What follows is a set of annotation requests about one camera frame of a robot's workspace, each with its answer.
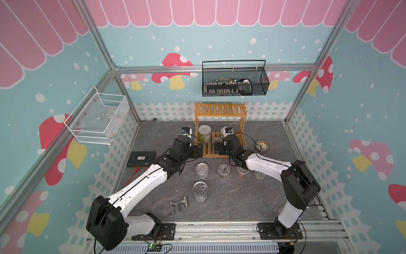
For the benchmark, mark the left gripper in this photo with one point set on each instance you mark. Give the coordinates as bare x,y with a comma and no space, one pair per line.
195,154

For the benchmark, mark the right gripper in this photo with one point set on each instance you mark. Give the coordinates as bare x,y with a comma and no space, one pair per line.
220,150

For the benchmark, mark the small clear lid jar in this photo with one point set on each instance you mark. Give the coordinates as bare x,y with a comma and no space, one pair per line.
217,142

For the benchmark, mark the purple label tin can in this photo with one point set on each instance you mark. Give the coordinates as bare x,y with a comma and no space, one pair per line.
202,171

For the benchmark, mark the red seed plastic jar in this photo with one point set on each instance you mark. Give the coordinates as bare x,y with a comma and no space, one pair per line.
223,170

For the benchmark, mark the orange seed plastic jar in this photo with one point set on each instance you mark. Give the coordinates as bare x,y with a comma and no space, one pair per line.
242,172

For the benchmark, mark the wooden two-tier shelf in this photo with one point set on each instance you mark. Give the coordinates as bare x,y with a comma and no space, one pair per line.
218,115

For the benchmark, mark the tall silver pull-tab can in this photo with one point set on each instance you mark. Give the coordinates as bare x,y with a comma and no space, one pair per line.
200,192

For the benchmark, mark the short pull-tab tin can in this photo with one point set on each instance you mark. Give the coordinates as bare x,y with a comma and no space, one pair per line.
258,175

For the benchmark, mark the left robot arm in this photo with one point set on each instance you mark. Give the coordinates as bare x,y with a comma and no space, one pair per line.
108,220

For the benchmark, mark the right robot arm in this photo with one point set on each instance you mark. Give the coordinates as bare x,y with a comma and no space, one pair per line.
299,184

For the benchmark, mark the connector strip in basket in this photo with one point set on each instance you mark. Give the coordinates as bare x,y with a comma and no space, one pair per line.
222,90

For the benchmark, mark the black white item in basket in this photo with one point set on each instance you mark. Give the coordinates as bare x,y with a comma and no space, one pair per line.
245,86

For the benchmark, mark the green circuit board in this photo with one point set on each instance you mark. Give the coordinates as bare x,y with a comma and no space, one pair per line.
154,247

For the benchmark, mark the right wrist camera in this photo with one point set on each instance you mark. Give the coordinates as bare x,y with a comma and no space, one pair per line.
228,131

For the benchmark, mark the metal bracket tool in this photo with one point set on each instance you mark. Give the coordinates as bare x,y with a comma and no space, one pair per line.
177,205

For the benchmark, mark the black network switch box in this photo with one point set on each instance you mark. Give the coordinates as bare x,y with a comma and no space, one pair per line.
141,159

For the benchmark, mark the black wire basket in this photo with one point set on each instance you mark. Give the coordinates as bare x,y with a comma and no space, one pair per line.
231,71

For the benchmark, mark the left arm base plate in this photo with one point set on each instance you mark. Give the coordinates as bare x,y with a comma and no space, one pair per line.
163,231

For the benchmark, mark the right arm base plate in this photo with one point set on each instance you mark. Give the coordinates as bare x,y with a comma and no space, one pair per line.
276,231

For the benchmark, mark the white wire basket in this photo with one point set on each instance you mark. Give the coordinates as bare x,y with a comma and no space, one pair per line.
98,118

